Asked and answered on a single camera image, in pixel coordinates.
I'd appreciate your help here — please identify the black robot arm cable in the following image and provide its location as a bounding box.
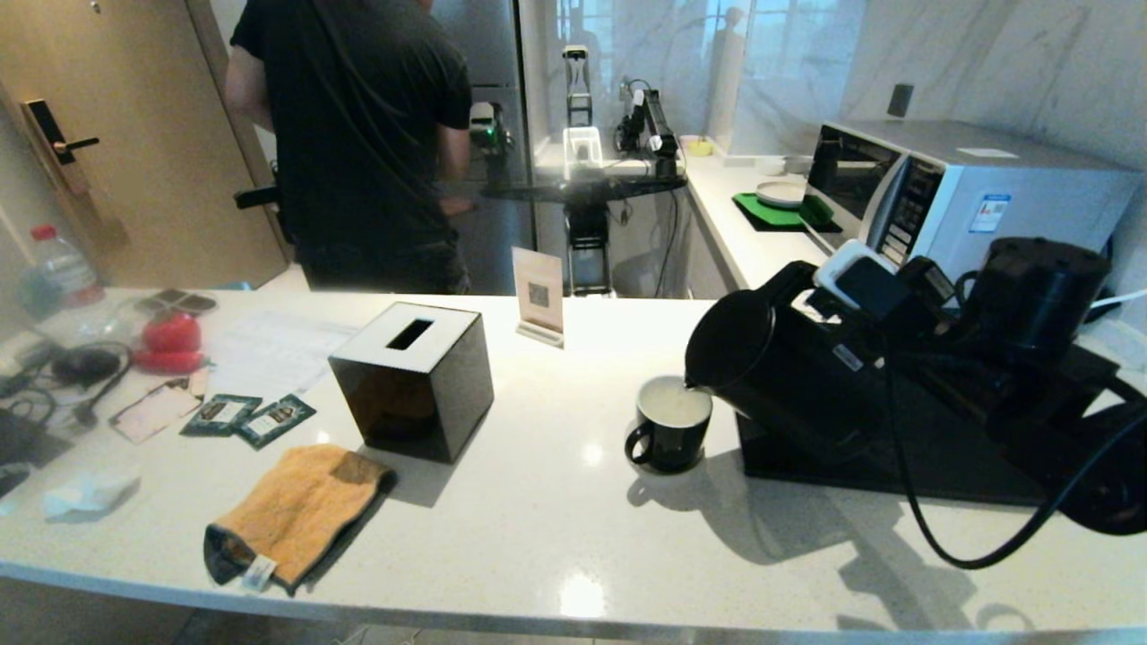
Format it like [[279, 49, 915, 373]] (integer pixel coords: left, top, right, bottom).
[[883, 358, 1147, 571]]

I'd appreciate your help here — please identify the grey steel refrigerator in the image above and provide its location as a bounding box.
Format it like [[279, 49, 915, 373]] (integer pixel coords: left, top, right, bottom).
[[430, 0, 531, 295]]

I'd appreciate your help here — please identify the black teleoperation stand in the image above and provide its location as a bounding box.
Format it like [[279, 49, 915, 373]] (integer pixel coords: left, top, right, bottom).
[[479, 175, 689, 298]]

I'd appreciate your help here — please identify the black electric kettle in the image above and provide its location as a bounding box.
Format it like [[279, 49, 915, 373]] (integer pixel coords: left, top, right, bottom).
[[686, 262, 906, 467]]

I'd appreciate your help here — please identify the silver microwave oven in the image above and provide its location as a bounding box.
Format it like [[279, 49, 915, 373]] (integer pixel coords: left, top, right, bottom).
[[802, 121, 1141, 310]]

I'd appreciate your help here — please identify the beige paper packet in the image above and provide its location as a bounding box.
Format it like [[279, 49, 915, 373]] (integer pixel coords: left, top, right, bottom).
[[112, 381, 205, 445]]

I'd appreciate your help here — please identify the black tissue box white top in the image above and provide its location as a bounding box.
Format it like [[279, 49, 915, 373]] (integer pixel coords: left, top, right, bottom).
[[329, 303, 495, 464]]

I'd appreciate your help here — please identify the black rectangular serving tray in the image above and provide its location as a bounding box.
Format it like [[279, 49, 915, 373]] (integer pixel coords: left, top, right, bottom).
[[735, 408, 1076, 507]]

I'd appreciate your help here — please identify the dark green tea sachet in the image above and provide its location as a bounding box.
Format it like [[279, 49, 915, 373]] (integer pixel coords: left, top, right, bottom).
[[235, 395, 318, 450], [182, 395, 264, 438]]

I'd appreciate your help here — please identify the black computer mouse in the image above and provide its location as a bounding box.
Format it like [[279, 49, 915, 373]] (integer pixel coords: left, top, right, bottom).
[[52, 348, 126, 388]]

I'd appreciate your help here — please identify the clear water bottle red cap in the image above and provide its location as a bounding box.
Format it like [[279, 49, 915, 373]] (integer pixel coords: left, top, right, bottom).
[[20, 226, 107, 316]]

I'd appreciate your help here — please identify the white and black mast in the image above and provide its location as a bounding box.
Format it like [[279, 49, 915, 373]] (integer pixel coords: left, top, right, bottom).
[[561, 47, 603, 185]]

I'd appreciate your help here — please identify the black mug white inside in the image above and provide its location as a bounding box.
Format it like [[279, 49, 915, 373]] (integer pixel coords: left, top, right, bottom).
[[625, 375, 714, 474]]

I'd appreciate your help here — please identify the dark brown coaster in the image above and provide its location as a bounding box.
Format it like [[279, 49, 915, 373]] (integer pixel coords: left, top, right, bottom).
[[143, 289, 220, 316]]

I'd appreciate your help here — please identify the flat black pad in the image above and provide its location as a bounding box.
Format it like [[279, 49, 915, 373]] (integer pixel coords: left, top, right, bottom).
[[0, 408, 77, 498]]

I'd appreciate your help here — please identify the thin black cable with connector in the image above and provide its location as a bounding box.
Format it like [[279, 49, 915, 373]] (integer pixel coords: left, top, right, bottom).
[[0, 343, 135, 429]]

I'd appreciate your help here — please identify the red toy chili pepper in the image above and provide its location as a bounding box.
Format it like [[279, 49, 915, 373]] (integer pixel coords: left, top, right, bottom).
[[133, 351, 216, 375]]

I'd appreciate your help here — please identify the black electronic door lock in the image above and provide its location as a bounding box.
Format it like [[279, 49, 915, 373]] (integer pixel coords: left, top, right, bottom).
[[22, 100, 101, 198]]

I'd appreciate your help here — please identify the orange microfiber cloth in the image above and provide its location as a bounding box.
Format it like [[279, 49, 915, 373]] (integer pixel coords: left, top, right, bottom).
[[205, 444, 398, 595]]

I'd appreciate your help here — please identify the white power cable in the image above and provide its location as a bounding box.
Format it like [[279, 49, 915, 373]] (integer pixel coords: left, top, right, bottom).
[[1089, 288, 1147, 314]]

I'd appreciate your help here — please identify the red toy bell pepper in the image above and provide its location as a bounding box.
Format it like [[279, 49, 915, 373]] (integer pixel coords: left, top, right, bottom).
[[143, 314, 205, 353]]

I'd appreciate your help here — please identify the printed white paper sheet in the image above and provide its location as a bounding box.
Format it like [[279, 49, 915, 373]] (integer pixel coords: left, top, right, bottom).
[[206, 314, 359, 400]]

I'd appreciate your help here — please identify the green silicone mat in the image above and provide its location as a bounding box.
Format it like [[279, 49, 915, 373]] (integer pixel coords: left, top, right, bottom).
[[731, 193, 834, 236]]

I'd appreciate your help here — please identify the beige QR code sign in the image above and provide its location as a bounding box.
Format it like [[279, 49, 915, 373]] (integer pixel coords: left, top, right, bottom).
[[512, 248, 565, 349]]

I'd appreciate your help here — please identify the white plate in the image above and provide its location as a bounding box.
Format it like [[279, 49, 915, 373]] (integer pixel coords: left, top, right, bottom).
[[755, 182, 807, 211]]

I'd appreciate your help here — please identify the beige wooden door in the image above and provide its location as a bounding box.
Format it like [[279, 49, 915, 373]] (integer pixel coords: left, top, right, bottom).
[[0, 0, 292, 289]]

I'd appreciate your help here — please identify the person in black shirt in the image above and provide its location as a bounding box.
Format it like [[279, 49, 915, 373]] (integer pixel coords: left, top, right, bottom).
[[224, 0, 476, 295]]

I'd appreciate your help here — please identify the crumpled white tissue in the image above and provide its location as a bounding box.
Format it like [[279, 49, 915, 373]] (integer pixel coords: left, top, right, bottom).
[[45, 470, 144, 522]]

